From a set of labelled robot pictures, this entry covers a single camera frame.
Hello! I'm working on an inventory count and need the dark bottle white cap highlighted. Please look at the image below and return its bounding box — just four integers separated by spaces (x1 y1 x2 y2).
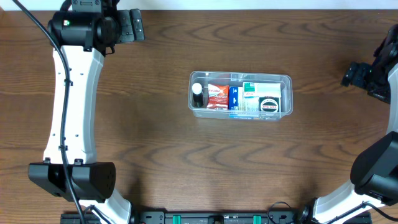
192 83 203 108

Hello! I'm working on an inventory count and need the white green Panadol box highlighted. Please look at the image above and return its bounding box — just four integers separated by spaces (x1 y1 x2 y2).
243 82 281 98

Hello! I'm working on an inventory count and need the red Panadol box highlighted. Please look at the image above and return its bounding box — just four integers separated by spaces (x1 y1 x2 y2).
206 83 229 110

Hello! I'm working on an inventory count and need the blue fever patch box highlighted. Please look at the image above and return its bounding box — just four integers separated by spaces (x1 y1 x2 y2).
228 86 261 119

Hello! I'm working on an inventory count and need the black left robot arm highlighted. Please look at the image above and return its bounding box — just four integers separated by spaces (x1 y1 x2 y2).
28 1 145 223

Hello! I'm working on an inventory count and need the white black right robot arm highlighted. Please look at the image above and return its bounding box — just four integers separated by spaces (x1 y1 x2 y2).
295 26 397 223

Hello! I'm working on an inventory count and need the clear plastic container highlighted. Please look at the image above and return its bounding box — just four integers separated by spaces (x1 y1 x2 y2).
188 71 294 121

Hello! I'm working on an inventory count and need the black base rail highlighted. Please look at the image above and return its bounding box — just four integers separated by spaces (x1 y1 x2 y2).
60 211 373 224

